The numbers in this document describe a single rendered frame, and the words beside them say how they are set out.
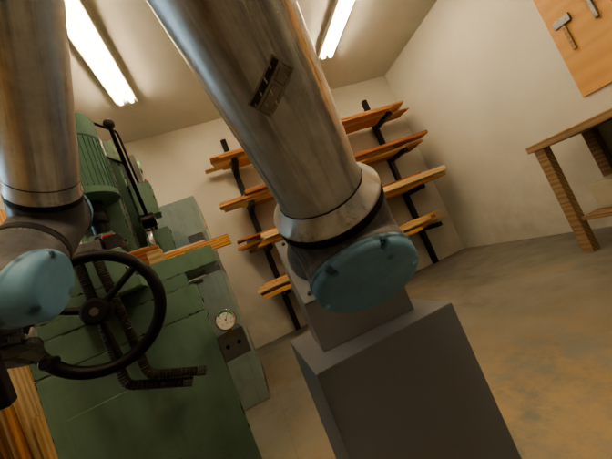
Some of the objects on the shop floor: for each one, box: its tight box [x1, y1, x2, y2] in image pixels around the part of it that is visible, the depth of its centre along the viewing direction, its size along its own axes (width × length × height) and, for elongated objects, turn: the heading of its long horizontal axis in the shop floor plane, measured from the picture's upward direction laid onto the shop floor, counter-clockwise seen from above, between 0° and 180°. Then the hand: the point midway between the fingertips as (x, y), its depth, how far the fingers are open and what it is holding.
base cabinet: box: [35, 309, 262, 459], centre depth 106 cm, size 45×58×71 cm
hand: (35, 361), depth 58 cm, fingers closed
